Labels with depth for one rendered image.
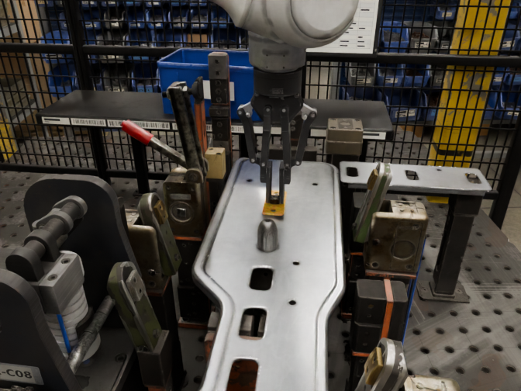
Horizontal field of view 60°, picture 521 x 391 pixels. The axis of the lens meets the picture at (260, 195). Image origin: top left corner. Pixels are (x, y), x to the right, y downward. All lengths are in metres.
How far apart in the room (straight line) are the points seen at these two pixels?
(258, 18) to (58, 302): 0.34
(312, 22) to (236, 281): 0.36
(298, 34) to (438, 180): 0.57
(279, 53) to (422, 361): 0.65
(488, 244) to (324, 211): 0.67
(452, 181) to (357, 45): 0.48
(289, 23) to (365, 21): 0.80
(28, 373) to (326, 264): 0.41
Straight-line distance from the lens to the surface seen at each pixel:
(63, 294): 0.46
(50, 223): 0.48
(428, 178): 0.98
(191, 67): 1.14
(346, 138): 1.02
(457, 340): 1.06
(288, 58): 0.68
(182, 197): 0.82
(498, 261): 1.33
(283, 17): 0.48
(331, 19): 0.48
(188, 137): 0.77
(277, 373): 0.54
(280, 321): 0.59
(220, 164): 0.87
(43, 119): 1.30
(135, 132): 0.81
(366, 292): 0.66
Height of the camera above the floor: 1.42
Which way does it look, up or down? 30 degrees down
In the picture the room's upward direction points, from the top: straight up
